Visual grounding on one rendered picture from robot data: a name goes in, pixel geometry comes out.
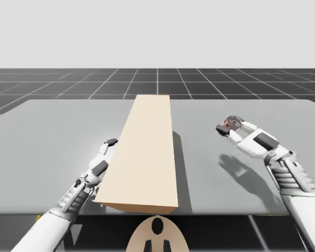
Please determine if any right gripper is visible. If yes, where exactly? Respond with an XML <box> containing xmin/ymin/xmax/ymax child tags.
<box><xmin>215</xmin><ymin>120</ymin><xmax>290</xmax><ymax>159</ymax></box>

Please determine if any red and white can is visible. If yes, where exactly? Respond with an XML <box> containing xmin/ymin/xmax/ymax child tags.
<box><xmin>223</xmin><ymin>114</ymin><xmax>245</xmax><ymax>131</ymax></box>

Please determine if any tan robot part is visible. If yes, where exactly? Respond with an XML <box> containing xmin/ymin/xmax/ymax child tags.
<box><xmin>125</xmin><ymin>215</ymin><xmax>190</xmax><ymax>252</ymax></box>

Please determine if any tall board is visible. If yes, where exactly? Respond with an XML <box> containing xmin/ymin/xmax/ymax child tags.
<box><xmin>93</xmin><ymin>94</ymin><xmax>179</xmax><ymax>215</ymax></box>

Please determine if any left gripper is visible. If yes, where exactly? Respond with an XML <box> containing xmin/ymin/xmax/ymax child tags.
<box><xmin>88</xmin><ymin>138</ymin><xmax>119</xmax><ymax>185</ymax></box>

